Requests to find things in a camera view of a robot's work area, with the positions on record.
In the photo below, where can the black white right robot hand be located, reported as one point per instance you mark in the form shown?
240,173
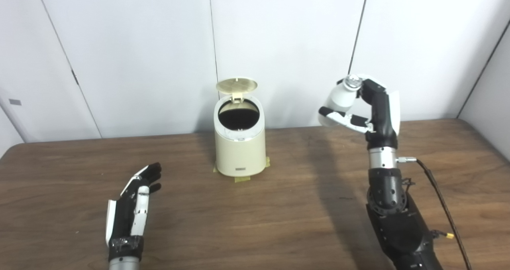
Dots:
382,118

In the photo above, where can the gray wall label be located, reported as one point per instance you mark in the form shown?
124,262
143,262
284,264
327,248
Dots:
15,102

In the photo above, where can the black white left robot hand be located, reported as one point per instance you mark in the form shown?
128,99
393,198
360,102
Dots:
123,220

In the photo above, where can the cream-colored bin body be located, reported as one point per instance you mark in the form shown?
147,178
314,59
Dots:
239,152

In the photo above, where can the black wall panel hinge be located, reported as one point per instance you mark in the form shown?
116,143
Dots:
75,77

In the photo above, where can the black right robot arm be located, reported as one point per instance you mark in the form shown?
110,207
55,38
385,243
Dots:
394,222

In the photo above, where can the cream round bin lid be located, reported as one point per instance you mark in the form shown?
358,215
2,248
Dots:
236,85

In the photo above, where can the small white plastic bottle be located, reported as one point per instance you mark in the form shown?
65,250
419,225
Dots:
340,98

